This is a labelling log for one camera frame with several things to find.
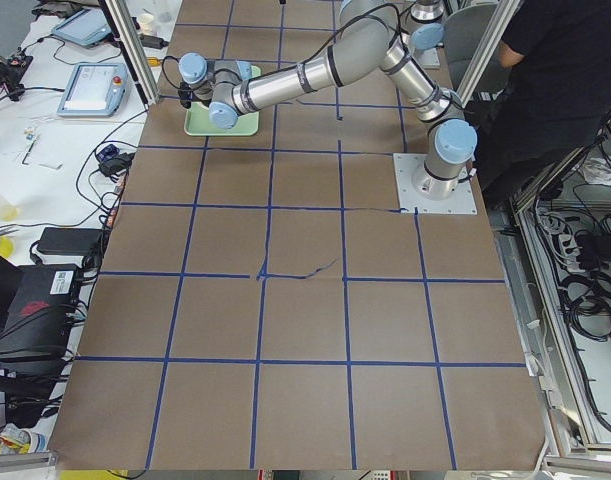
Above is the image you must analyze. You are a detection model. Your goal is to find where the mint green tray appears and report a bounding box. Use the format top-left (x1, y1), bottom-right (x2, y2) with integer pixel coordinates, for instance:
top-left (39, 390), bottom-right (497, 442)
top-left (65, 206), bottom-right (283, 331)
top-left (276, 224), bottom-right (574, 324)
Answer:
top-left (179, 60), bottom-right (260, 136)

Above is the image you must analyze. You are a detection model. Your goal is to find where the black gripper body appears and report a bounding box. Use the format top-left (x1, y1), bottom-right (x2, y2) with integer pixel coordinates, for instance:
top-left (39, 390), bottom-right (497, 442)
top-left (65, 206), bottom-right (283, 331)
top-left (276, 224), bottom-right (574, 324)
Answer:
top-left (177, 81), bottom-right (195, 109)

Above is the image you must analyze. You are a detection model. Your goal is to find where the aluminium frame post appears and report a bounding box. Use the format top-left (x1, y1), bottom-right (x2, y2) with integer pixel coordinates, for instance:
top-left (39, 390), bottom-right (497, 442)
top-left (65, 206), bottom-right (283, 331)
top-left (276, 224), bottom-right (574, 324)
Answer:
top-left (98, 0), bottom-right (159, 106)

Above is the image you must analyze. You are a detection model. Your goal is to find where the grey mesh office chair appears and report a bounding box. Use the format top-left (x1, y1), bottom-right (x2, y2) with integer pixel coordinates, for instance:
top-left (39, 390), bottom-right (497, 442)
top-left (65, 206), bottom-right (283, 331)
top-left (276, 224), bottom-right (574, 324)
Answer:
top-left (443, 2), bottom-right (508, 94)

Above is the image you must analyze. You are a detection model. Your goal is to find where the person in black clothes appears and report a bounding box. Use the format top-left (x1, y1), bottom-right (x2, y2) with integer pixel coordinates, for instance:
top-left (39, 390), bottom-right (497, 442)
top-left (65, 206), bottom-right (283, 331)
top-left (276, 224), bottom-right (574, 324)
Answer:
top-left (475, 1), bottom-right (611, 209)

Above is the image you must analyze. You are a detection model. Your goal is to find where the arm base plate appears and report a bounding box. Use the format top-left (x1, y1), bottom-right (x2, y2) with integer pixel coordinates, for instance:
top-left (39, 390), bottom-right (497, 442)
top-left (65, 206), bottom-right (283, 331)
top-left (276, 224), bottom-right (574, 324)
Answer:
top-left (413, 46), bottom-right (440, 69)
top-left (393, 153), bottom-right (478, 215)

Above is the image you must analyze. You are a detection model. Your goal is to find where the white lavender cup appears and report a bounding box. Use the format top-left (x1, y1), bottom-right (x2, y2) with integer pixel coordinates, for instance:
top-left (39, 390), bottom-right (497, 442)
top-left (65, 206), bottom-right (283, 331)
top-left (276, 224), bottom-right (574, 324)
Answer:
top-left (136, 12), bottom-right (157, 36)

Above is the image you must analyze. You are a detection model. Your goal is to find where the far blue teach pendant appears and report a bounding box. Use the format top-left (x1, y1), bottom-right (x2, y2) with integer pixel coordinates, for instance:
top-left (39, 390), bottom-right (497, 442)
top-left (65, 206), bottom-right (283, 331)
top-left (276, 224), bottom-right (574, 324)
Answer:
top-left (51, 8), bottom-right (112, 48)

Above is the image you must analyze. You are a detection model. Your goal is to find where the black computer box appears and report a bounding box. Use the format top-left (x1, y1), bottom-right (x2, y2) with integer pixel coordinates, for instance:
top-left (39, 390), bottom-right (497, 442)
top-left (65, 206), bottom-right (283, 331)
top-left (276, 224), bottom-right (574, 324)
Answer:
top-left (0, 264), bottom-right (83, 375)

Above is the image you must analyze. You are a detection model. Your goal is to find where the near blue teach pendant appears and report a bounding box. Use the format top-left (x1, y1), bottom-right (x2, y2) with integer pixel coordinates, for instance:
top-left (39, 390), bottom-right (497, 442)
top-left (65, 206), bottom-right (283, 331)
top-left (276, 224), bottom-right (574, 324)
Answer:
top-left (56, 63), bottom-right (129, 118)

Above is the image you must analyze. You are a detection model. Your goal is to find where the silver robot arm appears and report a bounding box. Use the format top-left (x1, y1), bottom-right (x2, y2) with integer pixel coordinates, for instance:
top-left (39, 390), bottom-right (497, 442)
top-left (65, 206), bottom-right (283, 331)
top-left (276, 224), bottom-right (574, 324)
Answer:
top-left (177, 1), bottom-right (477, 200)
top-left (409, 0), bottom-right (444, 51)

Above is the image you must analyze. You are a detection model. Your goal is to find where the black power adapter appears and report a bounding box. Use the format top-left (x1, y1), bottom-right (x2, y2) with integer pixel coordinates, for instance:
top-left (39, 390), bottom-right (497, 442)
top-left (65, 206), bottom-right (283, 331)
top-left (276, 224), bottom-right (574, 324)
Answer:
top-left (36, 227), bottom-right (101, 256)

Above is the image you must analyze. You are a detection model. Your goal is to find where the gold metal cylinder tool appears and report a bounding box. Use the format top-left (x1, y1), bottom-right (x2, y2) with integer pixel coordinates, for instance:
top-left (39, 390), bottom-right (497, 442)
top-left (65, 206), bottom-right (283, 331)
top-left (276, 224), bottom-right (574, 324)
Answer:
top-left (147, 57), bottom-right (163, 67)

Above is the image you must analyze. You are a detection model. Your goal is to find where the blue teach pendant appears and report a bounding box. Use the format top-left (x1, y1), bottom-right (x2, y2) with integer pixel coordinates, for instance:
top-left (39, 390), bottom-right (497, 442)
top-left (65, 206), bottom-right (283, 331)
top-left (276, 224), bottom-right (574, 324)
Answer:
top-left (56, 63), bottom-right (129, 118)
top-left (51, 8), bottom-right (112, 48)

